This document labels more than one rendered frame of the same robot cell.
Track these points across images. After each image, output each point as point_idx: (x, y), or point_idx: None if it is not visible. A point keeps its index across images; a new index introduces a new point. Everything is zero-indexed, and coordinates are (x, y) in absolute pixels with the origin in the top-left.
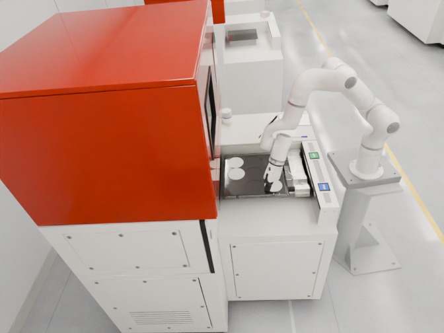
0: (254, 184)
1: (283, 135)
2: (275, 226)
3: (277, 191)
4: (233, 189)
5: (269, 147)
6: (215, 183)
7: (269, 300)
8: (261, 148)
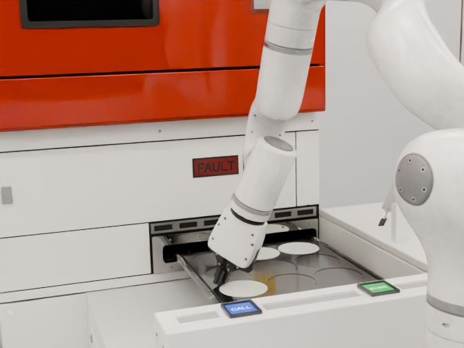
0: (233, 271)
1: (273, 139)
2: (133, 340)
3: (224, 293)
4: (205, 257)
5: (244, 159)
6: (10, 69)
7: None
8: (369, 257)
